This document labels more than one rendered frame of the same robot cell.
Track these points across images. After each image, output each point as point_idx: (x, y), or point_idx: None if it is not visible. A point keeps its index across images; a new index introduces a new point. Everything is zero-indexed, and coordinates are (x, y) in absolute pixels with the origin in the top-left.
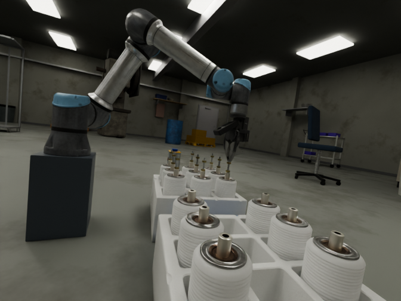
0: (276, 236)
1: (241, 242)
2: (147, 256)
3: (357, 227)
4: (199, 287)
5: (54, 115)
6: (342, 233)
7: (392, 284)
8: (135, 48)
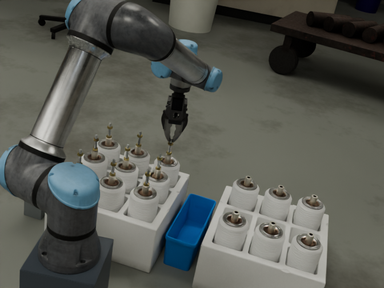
0: (278, 210)
1: (255, 224)
2: (172, 284)
3: (208, 127)
4: (311, 261)
5: (82, 222)
6: (315, 195)
7: (271, 183)
8: (109, 54)
